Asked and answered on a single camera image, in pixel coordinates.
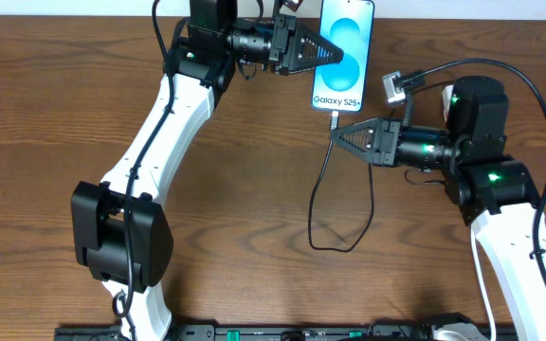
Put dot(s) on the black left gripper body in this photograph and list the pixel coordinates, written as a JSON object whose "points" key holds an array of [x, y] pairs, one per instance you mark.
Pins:
{"points": [[282, 44]]}

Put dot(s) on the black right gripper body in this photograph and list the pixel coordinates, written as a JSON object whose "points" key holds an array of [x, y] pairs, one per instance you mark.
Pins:
{"points": [[390, 142]]}

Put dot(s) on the blue Galaxy smartphone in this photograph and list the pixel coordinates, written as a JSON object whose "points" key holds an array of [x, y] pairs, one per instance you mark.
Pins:
{"points": [[348, 24]]}

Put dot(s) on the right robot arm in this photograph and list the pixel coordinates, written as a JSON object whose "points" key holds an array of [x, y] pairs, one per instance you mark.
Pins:
{"points": [[494, 192]]}

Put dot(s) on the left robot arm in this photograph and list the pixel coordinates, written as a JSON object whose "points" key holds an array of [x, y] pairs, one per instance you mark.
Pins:
{"points": [[120, 230]]}

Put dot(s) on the white USB charger plug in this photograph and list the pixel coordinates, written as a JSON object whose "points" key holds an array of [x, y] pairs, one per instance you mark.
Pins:
{"points": [[446, 101]]}

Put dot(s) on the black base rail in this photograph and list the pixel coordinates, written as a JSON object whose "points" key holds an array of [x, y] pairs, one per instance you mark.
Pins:
{"points": [[380, 331]]}

